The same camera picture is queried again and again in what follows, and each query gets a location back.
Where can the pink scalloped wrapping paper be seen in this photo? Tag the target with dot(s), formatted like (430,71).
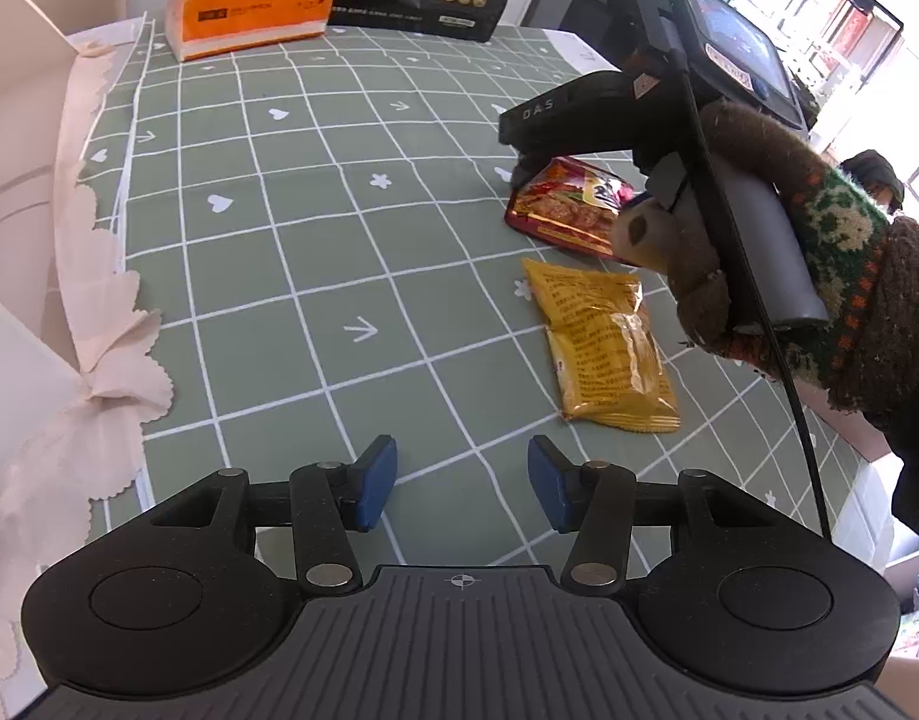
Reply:
(92,277)

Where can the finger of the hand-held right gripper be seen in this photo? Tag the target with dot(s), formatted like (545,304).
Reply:
(523,169)

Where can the white printed cloth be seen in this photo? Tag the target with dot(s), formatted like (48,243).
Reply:
(579,52)

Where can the person's right hand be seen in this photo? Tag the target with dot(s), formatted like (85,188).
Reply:
(699,300)

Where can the dark cloth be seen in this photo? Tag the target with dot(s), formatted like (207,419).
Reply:
(872,180)

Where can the gold snack packet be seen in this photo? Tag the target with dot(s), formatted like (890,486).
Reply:
(602,345)

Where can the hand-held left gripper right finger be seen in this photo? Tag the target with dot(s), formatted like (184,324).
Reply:
(546,489)

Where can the dark red snack packet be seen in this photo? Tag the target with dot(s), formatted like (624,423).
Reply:
(564,210)

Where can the orange tissue pack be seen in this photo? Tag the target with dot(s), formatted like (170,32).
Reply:
(249,11)

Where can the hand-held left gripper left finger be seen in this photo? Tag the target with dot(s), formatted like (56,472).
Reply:
(377,481)

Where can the green checked tablecloth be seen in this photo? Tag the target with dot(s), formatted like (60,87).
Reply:
(279,240)

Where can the person's right forearm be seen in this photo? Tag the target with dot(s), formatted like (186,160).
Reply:
(909,315)

